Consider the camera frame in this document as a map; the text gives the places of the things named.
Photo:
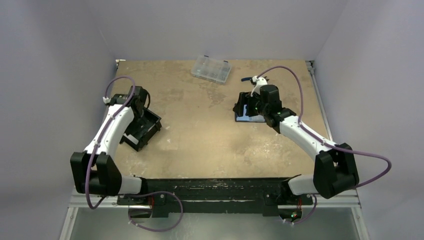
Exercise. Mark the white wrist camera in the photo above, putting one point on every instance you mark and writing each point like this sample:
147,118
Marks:
106,100
257,82

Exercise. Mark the blue handled pliers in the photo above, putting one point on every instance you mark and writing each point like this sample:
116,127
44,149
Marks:
245,79

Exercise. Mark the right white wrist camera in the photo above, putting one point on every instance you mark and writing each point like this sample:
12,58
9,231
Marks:
257,82

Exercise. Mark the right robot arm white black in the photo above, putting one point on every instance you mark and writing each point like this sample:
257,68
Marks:
335,169

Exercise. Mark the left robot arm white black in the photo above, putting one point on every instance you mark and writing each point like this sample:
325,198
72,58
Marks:
94,170

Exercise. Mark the black card tray box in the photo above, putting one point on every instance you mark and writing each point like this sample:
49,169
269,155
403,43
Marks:
141,130

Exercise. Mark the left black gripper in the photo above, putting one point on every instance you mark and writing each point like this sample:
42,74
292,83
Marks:
135,128

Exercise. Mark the clear plastic organizer box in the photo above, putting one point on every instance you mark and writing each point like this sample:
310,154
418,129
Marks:
210,69

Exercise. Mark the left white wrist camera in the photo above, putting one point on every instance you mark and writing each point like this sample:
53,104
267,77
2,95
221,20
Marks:
106,100

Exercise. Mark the black aluminium mounting rail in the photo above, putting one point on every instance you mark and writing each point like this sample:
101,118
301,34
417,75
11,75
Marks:
266,196

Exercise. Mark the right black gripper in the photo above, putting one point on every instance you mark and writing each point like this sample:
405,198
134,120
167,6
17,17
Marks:
242,108

